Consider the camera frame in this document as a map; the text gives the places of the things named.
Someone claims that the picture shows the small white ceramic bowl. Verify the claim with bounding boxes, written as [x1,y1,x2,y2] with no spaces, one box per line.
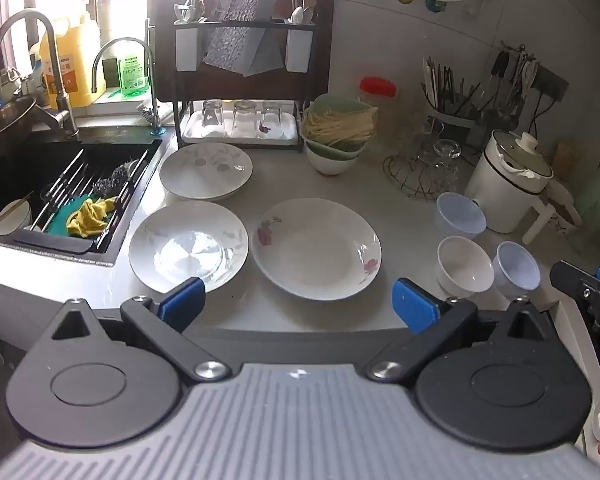
[436,235,495,299]

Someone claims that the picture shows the white plate grey floral print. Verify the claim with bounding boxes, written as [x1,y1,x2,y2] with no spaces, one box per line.
[159,142,254,202]

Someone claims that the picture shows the clear glass with red print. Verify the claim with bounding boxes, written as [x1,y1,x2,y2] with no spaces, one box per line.
[259,99,283,136]

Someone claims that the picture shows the small tan box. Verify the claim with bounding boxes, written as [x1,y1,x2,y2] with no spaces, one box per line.
[552,140,577,172]

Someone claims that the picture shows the yellow cloth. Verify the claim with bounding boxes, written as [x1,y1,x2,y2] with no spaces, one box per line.
[65,197,119,239]

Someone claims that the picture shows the white electric cooking pot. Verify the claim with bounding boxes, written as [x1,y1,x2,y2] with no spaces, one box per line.
[463,129,557,246]

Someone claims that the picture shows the steel wool scrubber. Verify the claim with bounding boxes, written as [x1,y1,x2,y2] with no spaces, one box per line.
[92,159,136,199]

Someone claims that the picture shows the clear jar with red lid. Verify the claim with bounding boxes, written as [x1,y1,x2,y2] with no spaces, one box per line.
[358,76,401,131]

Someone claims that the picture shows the white bowl with chopsticks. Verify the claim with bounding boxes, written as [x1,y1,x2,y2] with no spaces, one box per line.
[0,199,34,237]

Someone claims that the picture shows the hanging kitchen utensils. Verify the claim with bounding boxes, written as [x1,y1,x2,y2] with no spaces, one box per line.
[484,42,542,127]

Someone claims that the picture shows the yellow oil jug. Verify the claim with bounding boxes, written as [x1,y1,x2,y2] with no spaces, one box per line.
[39,2,102,109]

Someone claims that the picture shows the large white bowl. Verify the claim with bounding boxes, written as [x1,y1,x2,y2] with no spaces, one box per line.
[305,144,361,177]

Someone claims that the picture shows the white cutlery cup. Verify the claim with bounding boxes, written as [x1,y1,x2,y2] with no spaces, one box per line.
[284,24,315,74]
[174,25,199,71]

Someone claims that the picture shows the clear drinking glass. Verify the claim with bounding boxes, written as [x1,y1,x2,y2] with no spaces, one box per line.
[201,98,225,129]
[231,99,258,134]

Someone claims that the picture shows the tall steel faucet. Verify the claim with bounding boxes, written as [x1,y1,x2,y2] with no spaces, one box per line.
[0,9,80,137]

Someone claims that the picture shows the teal sink mat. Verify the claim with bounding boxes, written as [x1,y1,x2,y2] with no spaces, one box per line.
[44,195,112,239]

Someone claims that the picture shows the roll-up sink drain rack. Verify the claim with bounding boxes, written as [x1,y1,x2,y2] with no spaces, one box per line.
[32,147,149,252]

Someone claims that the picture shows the small steel faucet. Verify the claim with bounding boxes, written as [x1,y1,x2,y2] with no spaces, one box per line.
[90,37,163,135]

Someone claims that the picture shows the green detergent bottle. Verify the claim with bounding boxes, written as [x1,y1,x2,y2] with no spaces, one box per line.
[115,40,147,99]

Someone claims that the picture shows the bundle of chopsticks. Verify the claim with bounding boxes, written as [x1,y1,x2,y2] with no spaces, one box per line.
[422,55,486,117]

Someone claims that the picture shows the dark brown dish rack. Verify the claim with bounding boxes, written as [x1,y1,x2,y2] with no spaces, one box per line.
[147,0,336,154]

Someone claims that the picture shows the white utensil holder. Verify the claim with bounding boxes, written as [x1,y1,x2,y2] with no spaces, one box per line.
[426,102,481,135]

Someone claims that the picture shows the white plate red flower print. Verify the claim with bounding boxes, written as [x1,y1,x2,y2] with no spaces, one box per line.
[251,198,383,301]

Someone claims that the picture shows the pale blue plastic bowl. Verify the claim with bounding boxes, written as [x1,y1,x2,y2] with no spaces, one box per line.
[434,192,487,240]
[492,241,541,294]

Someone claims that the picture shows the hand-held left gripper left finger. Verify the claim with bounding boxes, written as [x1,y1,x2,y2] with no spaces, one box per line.
[50,277,232,384]

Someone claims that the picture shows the white plate grey leaf print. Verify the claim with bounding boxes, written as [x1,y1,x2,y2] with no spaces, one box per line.
[128,201,250,295]

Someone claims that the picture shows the dry noodles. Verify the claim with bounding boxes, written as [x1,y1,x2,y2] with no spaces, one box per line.
[302,107,379,149]

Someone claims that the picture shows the dark wok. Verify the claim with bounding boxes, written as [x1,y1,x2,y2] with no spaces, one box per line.
[0,95,39,159]

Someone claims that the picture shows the drinking glasses on tray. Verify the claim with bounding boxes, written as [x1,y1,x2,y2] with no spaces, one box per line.
[182,107,300,142]

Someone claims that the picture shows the black kitchen sink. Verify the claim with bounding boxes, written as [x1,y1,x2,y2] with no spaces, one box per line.
[0,127,164,267]

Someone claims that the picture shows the green plastic colander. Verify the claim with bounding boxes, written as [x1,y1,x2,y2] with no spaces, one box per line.
[300,93,379,160]

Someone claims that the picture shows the grey textured cutting board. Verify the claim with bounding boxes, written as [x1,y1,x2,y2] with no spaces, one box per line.
[202,0,286,79]

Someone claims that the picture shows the round wire glass rack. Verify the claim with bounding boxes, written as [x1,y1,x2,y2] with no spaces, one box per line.
[382,105,462,201]

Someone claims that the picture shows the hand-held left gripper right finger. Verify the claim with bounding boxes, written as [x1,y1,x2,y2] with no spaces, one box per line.
[366,278,551,384]

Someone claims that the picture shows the clear glass cup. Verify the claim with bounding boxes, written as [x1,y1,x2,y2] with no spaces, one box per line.
[432,138,464,184]

